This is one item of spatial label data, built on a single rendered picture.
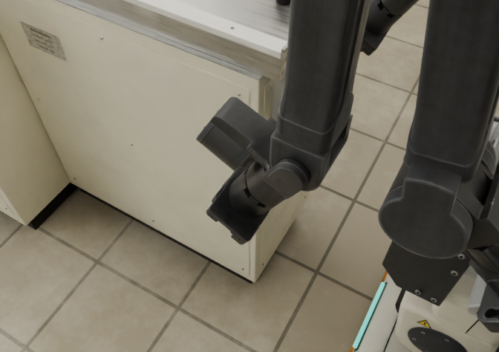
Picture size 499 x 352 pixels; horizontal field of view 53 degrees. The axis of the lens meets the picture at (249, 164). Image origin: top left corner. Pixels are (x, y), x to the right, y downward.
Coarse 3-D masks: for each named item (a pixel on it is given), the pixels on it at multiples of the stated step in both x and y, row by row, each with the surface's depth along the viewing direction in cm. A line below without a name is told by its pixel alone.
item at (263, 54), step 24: (72, 0) 93; (96, 0) 89; (120, 0) 86; (144, 0) 83; (168, 0) 83; (144, 24) 87; (168, 24) 84; (192, 24) 80; (216, 24) 79; (216, 48) 82; (240, 48) 79; (264, 48) 76; (264, 72) 80
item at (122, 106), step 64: (0, 0) 104; (64, 0) 94; (192, 0) 94; (256, 0) 94; (64, 64) 109; (128, 64) 96; (192, 64) 86; (64, 128) 133; (128, 128) 114; (192, 128) 100; (128, 192) 140; (192, 192) 120; (256, 256) 127
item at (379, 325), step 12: (384, 276) 139; (384, 288) 122; (396, 288) 118; (384, 300) 117; (396, 300) 116; (372, 312) 116; (384, 312) 114; (396, 312) 114; (372, 324) 114; (384, 324) 112; (360, 336) 113; (372, 336) 111; (384, 336) 110; (396, 336) 110; (360, 348) 110; (372, 348) 109; (384, 348) 109; (396, 348) 109
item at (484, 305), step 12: (468, 252) 45; (480, 252) 43; (492, 252) 43; (480, 264) 46; (492, 264) 43; (480, 276) 46; (492, 276) 44; (492, 288) 45; (492, 300) 47; (480, 312) 47; (492, 312) 47; (492, 324) 45
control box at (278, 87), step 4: (276, 84) 86; (280, 84) 85; (276, 88) 87; (280, 88) 86; (276, 92) 87; (280, 92) 87; (276, 96) 88; (280, 96) 87; (276, 100) 89; (276, 104) 89; (276, 108) 90; (276, 112) 91; (272, 116) 92; (276, 116) 92; (276, 120) 93
